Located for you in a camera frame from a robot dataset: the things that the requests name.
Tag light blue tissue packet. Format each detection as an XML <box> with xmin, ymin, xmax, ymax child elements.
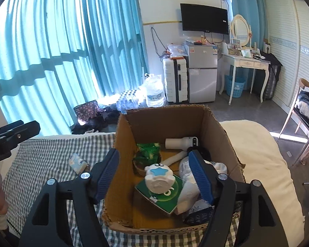
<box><xmin>68</xmin><ymin>154</ymin><xmax>90</xmax><ymax>175</ymax></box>

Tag black object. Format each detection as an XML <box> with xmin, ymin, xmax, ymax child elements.
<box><xmin>192</xmin><ymin>146</ymin><xmax>212</xmax><ymax>161</ymax></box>

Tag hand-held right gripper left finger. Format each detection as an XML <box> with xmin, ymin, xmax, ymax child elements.
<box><xmin>18</xmin><ymin>148</ymin><xmax>120</xmax><ymax>247</ymax></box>

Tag dark clothes heap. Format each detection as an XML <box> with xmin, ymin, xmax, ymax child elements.
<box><xmin>71</xmin><ymin>109</ymin><xmax>120</xmax><ymax>135</ymax></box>

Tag pile of clothes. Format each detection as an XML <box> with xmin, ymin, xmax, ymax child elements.
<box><xmin>296</xmin><ymin>91</ymin><xmax>309</xmax><ymax>126</ymax></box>

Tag large clear water jug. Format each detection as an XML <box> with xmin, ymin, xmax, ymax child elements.
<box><xmin>144</xmin><ymin>73</ymin><xmax>166</xmax><ymax>108</ymax></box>

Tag white dressing table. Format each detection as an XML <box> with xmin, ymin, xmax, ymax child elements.
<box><xmin>219</xmin><ymin>49</ymin><xmax>271</xmax><ymax>105</ymax></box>

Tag green and white medicine box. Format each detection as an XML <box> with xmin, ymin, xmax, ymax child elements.
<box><xmin>134</xmin><ymin>176</ymin><xmax>184</xmax><ymax>216</ymax></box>

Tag small white bottles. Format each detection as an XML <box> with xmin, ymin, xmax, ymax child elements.
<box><xmin>161</xmin><ymin>136</ymin><xmax>199</xmax><ymax>166</ymax></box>

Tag dark floral bag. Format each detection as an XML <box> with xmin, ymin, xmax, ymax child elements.
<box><xmin>74</xmin><ymin>100</ymin><xmax>98</xmax><ymax>122</ymax></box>

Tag brown round container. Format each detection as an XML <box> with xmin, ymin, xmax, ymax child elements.
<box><xmin>132</xmin><ymin>158</ymin><xmax>148</xmax><ymax>177</ymax></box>

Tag brown cardboard box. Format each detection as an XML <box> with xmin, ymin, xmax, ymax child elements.
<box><xmin>101</xmin><ymin>104</ymin><xmax>247</xmax><ymax>235</ymax></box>

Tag black checked bag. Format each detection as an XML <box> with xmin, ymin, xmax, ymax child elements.
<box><xmin>257</xmin><ymin>51</ymin><xmax>283</xmax><ymax>101</ymax></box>

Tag white lace cloth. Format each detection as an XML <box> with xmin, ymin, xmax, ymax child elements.
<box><xmin>176</xmin><ymin>157</ymin><xmax>227</xmax><ymax>215</ymax></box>

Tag blue plastic basket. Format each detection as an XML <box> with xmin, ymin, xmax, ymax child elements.
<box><xmin>225</xmin><ymin>75</ymin><xmax>246</xmax><ymax>99</ymax></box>

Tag white louvred wardrobe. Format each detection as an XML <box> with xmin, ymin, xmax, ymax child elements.
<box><xmin>264</xmin><ymin>0</ymin><xmax>309</xmax><ymax>108</ymax></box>

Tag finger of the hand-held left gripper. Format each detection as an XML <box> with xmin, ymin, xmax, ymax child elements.
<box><xmin>0</xmin><ymin>120</ymin><xmax>25</xmax><ymax>141</ymax></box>
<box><xmin>2</xmin><ymin>120</ymin><xmax>41</xmax><ymax>151</ymax></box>

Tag wide teal window curtain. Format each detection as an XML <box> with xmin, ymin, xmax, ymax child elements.
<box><xmin>0</xmin><ymin>0</ymin><xmax>148</xmax><ymax>137</ymax></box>

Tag silver mini fridge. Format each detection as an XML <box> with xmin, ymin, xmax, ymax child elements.
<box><xmin>187</xmin><ymin>44</ymin><xmax>218</xmax><ymax>104</ymax></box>

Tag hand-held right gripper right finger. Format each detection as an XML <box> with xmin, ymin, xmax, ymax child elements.
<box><xmin>188</xmin><ymin>149</ymin><xmax>290</xmax><ymax>247</ymax></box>

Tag pack of water bottles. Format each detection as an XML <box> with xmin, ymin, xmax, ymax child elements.
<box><xmin>116</xmin><ymin>89</ymin><xmax>148</xmax><ymax>114</ymax></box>

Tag narrow teal curtain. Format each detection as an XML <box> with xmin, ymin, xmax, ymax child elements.
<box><xmin>228</xmin><ymin>0</ymin><xmax>269</xmax><ymax>47</ymax></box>

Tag clear plastic bags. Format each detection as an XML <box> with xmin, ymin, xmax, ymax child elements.
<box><xmin>166</xmin><ymin>43</ymin><xmax>188</xmax><ymax>59</ymax></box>

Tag green checkered bed sheet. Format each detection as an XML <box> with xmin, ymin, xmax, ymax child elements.
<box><xmin>1</xmin><ymin>132</ymin><xmax>239</xmax><ymax>247</ymax></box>

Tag dark blue patterned pouch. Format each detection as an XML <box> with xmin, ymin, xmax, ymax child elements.
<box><xmin>183</xmin><ymin>204</ymin><xmax>215</xmax><ymax>225</ymax></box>

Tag black wall television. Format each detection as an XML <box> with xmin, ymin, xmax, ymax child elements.
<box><xmin>180</xmin><ymin>3</ymin><xmax>228</xmax><ymax>35</ymax></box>

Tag cream white duvet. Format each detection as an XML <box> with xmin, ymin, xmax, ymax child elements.
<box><xmin>219</xmin><ymin>120</ymin><xmax>305</xmax><ymax>247</ymax></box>

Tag white suitcase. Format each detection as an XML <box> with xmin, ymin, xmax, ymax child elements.
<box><xmin>163</xmin><ymin>57</ymin><xmax>189</xmax><ymax>104</ymax></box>

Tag wooden chair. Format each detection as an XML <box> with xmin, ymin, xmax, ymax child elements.
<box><xmin>278</xmin><ymin>78</ymin><xmax>309</xmax><ymax>166</ymax></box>

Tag oval white framed mirror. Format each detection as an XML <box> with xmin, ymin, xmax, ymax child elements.
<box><xmin>230</xmin><ymin>14</ymin><xmax>251</xmax><ymax>49</ymax></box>

